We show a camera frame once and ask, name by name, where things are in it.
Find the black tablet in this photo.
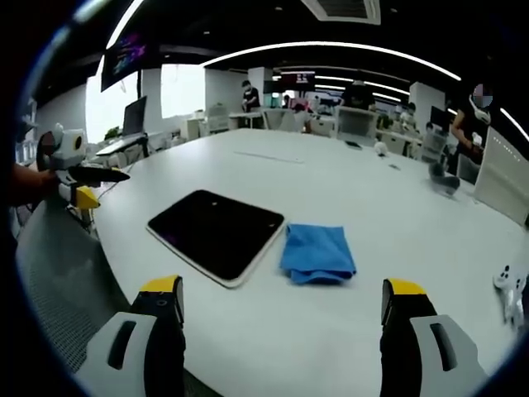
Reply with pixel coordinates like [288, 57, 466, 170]
[145, 189, 287, 289]

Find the grey object on table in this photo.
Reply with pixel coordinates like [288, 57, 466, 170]
[427, 161, 461, 195]

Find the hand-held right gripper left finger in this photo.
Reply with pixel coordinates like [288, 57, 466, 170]
[76, 274, 187, 397]

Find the grey mesh office chair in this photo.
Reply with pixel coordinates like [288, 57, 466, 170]
[15, 194, 133, 375]

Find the white game controller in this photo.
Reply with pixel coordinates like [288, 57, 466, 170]
[492, 264, 529, 328]

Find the hanging display screen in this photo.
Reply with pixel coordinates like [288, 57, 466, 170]
[100, 29, 150, 93]

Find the person's left hand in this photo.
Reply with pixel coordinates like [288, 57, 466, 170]
[11, 163, 63, 208]

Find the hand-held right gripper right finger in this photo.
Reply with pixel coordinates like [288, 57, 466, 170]
[379, 278, 493, 397]

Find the computer monitor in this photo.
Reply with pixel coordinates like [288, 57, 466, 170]
[122, 95, 148, 138]

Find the white perforated chair back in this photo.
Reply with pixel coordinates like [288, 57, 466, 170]
[473, 126, 529, 227]

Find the ceiling air vent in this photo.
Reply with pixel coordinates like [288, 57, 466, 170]
[301, 0, 381, 26]

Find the blue cleaning cloth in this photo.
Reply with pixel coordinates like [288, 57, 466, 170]
[279, 222, 357, 286]

